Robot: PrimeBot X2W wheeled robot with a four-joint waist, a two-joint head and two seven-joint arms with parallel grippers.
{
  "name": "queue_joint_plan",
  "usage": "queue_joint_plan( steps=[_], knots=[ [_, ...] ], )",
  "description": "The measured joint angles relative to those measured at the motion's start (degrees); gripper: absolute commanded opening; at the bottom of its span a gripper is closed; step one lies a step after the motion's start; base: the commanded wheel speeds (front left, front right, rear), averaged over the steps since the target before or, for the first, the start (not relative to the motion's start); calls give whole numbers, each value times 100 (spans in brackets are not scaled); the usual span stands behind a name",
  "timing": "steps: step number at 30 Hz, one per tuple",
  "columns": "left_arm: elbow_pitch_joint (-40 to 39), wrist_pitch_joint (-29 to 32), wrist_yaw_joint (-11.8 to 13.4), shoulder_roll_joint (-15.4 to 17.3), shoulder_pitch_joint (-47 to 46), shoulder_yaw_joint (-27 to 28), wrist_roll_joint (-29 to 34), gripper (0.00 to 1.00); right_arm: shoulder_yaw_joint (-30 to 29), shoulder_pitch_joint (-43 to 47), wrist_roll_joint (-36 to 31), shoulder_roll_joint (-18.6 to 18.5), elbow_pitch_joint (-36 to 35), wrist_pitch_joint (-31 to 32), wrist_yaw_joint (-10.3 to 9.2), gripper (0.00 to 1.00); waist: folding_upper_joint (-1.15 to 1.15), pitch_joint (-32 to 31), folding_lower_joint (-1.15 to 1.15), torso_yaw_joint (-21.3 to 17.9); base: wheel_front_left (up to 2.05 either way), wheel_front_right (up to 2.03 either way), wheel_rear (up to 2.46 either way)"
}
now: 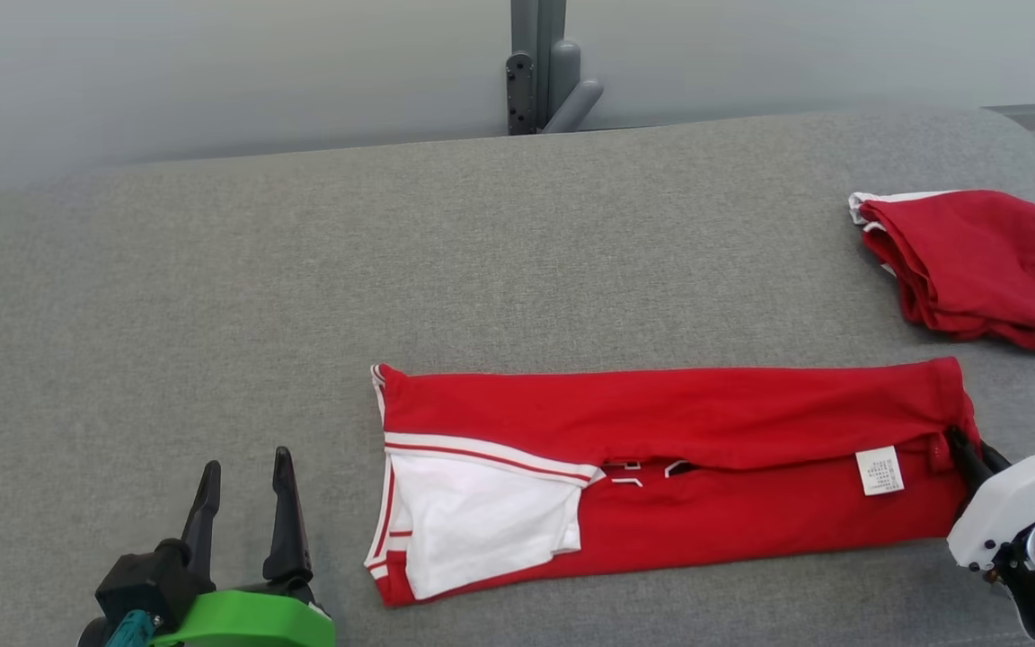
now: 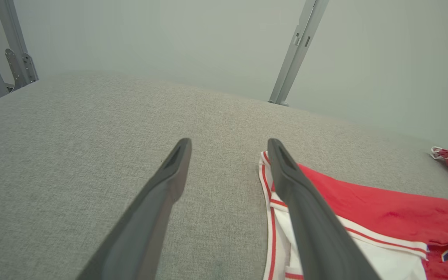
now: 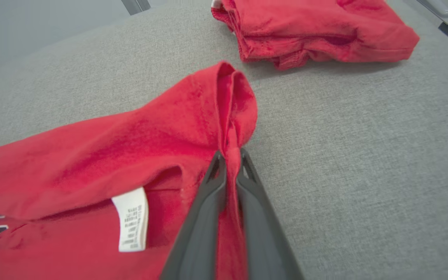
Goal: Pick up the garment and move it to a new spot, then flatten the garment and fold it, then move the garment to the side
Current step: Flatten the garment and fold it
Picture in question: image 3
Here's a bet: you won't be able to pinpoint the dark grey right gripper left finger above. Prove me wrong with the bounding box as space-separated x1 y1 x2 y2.
159 151 228 280

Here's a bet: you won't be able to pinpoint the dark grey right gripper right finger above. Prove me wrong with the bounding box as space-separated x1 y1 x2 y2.
235 148 306 280

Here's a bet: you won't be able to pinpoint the red Bulls jersey white sleeves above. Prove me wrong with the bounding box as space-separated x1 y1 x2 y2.
0 61 258 280

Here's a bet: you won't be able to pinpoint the plain red garment white trim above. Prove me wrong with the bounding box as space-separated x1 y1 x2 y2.
211 0 420 71

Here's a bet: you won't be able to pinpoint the grey fabric sofa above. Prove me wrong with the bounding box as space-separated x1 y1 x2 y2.
0 0 448 280

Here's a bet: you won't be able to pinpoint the grey metal post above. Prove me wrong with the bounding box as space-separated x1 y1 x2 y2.
121 0 151 16

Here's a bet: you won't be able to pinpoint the grey metal bracket with screw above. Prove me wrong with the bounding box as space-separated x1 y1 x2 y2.
416 0 448 37

